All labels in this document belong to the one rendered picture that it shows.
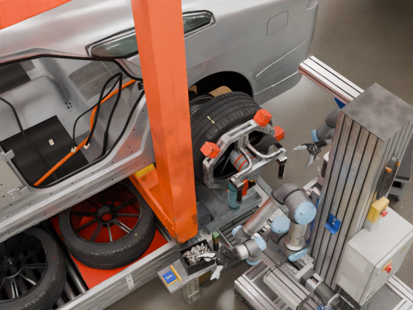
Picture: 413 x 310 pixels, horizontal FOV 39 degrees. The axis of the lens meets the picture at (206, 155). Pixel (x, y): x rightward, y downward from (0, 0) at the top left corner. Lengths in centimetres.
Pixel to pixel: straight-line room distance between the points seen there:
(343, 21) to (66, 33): 368
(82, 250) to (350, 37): 347
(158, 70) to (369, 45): 369
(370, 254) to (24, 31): 211
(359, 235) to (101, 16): 180
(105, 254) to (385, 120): 214
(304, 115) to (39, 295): 274
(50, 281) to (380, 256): 206
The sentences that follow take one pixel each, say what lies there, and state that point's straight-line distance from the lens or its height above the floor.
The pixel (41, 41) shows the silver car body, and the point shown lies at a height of 194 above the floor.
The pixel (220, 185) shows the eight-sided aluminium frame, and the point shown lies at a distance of 399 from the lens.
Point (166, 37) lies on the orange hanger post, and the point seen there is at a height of 228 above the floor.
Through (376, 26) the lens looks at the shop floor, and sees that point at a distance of 633.
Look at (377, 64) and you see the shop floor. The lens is 591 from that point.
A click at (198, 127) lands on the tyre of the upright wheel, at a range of 375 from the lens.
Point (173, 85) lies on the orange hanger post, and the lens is 279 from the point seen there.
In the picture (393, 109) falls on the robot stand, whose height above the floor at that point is 203.
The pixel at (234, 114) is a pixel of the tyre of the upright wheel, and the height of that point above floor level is 118.
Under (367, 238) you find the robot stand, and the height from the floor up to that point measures 123.
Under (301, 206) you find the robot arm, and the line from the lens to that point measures 301.
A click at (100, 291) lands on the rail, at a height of 37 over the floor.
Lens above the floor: 398
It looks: 53 degrees down
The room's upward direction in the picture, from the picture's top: 2 degrees counter-clockwise
